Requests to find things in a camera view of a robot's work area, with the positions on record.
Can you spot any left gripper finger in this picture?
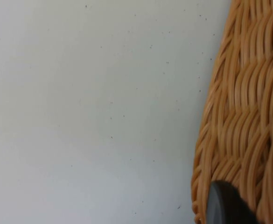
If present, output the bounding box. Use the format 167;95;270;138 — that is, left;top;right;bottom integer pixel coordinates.
205;180;258;224

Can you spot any pale brown wicker basket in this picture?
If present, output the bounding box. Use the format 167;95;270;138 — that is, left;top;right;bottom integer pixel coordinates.
190;0;273;224

